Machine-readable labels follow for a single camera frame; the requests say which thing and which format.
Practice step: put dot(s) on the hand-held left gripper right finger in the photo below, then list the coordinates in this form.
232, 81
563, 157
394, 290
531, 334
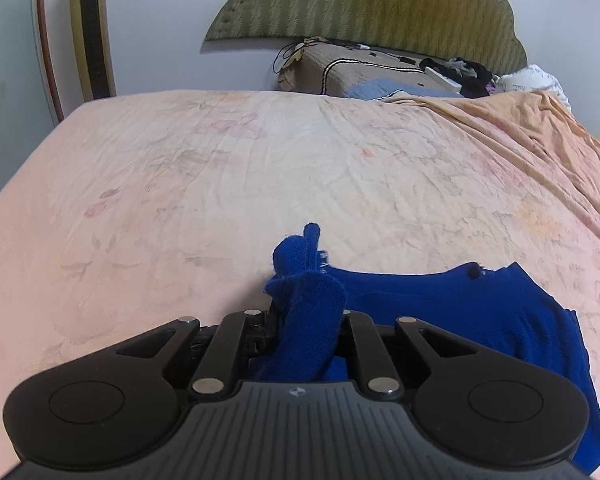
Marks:
354, 332

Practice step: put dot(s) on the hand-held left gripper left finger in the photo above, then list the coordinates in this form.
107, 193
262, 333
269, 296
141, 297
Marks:
257, 335

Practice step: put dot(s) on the blue knitted sweater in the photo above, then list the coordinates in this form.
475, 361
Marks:
455, 310

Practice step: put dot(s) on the pink floral bed sheet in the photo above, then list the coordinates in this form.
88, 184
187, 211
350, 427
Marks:
230, 185

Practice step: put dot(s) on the light blue cloth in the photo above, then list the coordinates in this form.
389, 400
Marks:
385, 89

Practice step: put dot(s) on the brown pillow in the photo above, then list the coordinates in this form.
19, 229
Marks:
350, 70

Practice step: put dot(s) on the peach blanket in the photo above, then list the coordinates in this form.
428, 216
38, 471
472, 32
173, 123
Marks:
520, 125

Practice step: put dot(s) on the white remote control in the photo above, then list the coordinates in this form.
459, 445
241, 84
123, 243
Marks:
442, 78

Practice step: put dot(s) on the black clothing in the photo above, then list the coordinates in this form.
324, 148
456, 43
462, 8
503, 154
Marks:
472, 77

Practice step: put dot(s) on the white knitted cloth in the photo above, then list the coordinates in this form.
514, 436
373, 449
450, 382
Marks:
530, 80

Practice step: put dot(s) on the olive padded headboard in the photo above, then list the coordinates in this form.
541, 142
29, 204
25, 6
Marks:
380, 5

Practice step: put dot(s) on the gold standing air conditioner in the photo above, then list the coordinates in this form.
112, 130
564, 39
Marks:
92, 30

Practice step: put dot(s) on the frosted glass sliding door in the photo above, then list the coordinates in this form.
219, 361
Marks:
10, 60

